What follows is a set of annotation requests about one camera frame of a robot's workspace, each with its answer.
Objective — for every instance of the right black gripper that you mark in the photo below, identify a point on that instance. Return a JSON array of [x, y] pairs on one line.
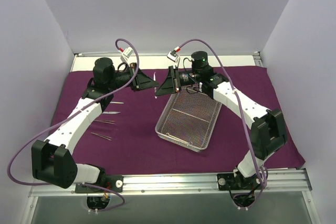
[[176, 78]]

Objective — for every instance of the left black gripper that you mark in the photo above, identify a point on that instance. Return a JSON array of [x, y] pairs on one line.
[[134, 77]]

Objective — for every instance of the metal mesh instrument tray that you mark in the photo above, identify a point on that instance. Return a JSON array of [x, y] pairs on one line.
[[188, 119]]

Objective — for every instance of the silver surgical scissors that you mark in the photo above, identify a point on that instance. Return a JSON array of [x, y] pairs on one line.
[[111, 112]]

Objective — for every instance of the silver tweezers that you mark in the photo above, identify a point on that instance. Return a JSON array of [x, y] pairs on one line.
[[105, 121], [101, 136]]

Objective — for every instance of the purple cloth wrap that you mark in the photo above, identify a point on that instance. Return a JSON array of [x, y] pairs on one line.
[[135, 147]]

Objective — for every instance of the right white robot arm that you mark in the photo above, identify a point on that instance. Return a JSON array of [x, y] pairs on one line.
[[267, 127]]

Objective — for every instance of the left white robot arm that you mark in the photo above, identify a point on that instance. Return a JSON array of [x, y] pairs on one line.
[[52, 160]]

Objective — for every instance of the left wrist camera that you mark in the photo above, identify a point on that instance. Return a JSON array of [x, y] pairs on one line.
[[103, 71]]

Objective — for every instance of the aluminium right side rail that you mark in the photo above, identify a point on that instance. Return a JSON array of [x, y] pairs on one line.
[[257, 59]]

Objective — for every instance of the aluminium rail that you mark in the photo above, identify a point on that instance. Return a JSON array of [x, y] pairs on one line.
[[257, 59], [279, 180]]

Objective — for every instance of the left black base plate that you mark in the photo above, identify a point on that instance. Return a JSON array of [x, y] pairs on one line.
[[112, 182]]

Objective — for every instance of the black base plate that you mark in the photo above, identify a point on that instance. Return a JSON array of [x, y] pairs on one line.
[[112, 182], [230, 181]]

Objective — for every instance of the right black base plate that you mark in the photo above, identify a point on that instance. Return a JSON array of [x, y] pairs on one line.
[[230, 181]]

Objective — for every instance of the aluminium front rail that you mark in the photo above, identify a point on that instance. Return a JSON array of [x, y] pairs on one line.
[[279, 180]]

